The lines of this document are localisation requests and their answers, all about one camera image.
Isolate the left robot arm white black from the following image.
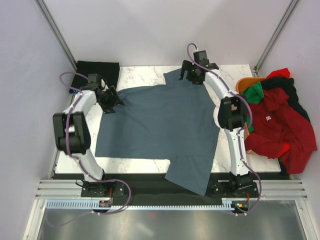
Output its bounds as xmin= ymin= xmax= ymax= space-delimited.
xmin=52 ymin=72 xmax=125 ymax=197

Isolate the blue-grey t shirt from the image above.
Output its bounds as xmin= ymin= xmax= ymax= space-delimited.
xmin=95 ymin=69 xmax=220 ymax=196

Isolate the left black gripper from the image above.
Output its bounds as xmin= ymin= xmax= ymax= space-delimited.
xmin=97 ymin=86 xmax=125 ymax=115

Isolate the black t shirt in basket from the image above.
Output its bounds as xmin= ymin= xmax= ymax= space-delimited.
xmin=261 ymin=76 xmax=311 ymax=122

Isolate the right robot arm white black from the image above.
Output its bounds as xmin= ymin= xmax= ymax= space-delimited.
xmin=179 ymin=48 xmax=257 ymax=197

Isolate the purple cable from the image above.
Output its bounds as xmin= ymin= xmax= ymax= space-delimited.
xmin=44 ymin=71 xmax=133 ymax=229
xmin=186 ymin=42 xmax=263 ymax=217

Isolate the green t shirt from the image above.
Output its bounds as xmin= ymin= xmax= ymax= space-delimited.
xmin=243 ymin=82 xmax=264 ymax=133

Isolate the white slotted cable duct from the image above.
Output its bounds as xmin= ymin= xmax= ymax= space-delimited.
xmin=45 ymin=198 xmax=249 ymax=211

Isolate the aluminium frame post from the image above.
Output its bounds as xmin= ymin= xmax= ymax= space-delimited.
xmin=250 ymin=0 xmax=300 ymax=76
xmin=35 ymin=0 xmax=77 ymax=70

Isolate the left aluminium frame post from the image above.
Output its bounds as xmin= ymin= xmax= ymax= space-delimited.
xmin=35 ymin=0 xmax=77 ymax=70

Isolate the red t shirt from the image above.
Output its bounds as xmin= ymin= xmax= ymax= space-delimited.
xmin=244 ymin=68 xmax=317 ymax=174

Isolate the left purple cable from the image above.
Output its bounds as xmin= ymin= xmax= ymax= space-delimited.
xmin=44 ymin=71 xmax=133 ymax=229

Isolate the folded black t shirt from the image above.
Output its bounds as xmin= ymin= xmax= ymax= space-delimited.
xmin=76 ymin=60 xmax=120 ymax=87

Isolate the right aluminium frame post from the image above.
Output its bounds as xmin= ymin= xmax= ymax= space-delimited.
xmin=250 ymin=0 xmax=300 ymax=76

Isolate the orange plastic basket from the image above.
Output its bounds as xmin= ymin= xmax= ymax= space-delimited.
xmin=235 ymin=77 xmax=265 ymax=155

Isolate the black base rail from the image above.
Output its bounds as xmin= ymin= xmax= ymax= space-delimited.
xmin=79 ymin=172 xmax=291 ymax=207

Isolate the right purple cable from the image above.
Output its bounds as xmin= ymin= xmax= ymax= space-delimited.
xmin=186 ymin=42 xmax=263 ymax=217

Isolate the aluminium frame extrusion base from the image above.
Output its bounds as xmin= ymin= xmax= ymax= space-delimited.
xmin=35 ymin=179 xmax=308 ymax=201

